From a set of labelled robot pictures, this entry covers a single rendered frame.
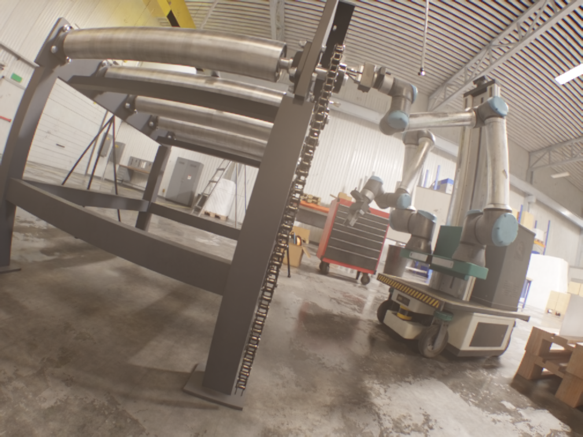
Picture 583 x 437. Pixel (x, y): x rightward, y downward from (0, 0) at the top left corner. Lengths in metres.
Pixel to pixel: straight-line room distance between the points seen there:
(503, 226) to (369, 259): 2.34
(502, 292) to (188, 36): 1.87
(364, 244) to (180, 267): 2.90
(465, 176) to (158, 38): 1.83
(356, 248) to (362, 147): 9.11
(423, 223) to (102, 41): 1.85
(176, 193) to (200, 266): 11.01
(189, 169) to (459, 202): 10.62
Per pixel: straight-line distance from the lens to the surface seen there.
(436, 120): 1.44
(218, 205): 9.35
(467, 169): 2.00
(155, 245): 0.67
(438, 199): 5.83
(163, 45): 0.83
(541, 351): 1.79
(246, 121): 1.27
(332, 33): 1.07
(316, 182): 11.43
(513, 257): 1.82
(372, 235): 3.41
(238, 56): 0.73
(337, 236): 3.29
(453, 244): 1.77
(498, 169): 1.41
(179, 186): 11.60
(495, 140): 1.45
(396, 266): 4.73
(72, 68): 1.27
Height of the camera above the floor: 0.46
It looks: 1 degrees up
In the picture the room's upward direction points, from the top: 16 degrees clockwise
